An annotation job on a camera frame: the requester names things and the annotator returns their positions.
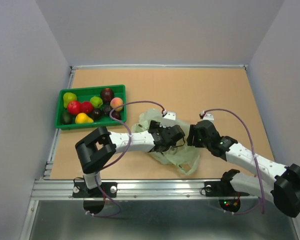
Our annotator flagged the light green plastic bag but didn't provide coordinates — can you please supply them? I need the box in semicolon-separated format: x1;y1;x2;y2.
131;108;201;176

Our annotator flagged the dark maroon plum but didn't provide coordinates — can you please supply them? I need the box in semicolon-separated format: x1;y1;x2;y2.
111;111;122;120

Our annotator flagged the dark purple mangosteen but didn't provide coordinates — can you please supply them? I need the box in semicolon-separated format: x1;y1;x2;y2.
102;105;113;116

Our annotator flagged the light green wrinkled fruit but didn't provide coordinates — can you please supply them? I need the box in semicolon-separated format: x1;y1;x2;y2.
89;96;103;108

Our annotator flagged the red orange pomegranate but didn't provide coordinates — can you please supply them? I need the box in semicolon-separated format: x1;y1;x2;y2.
80;101;94;114

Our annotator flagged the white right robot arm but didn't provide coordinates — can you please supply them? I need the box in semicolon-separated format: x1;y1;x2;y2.
187;120;300;218

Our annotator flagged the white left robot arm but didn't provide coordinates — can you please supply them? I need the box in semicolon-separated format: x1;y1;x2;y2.
75;120;185;197

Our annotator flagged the peach fruit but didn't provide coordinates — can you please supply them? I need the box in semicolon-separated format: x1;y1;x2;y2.
110;97;124;109

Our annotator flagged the dark red apple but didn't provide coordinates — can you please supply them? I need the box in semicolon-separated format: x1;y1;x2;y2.
100;87;115;104

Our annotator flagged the green plastic tray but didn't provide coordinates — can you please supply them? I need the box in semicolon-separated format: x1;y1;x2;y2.
54;84;128;130

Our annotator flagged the bright red apple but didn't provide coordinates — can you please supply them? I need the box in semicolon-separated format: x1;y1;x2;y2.
67;100;81;116

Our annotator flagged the dark green avocado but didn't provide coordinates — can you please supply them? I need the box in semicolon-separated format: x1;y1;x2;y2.
60;110;73;125

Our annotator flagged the green yellow pear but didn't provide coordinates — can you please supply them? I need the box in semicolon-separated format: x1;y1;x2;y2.
62;92;77;109

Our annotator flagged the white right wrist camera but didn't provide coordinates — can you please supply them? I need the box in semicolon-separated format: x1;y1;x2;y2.
199;112;215;123

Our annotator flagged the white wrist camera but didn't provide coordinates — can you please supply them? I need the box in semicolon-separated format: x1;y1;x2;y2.
199;112;215;123
160;110;177;128

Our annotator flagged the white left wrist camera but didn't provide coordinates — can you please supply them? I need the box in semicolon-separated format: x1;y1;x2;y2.
160;110;177;128

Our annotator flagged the aluminium mounting rail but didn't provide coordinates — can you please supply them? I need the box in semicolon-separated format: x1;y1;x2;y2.
30;179;255;202

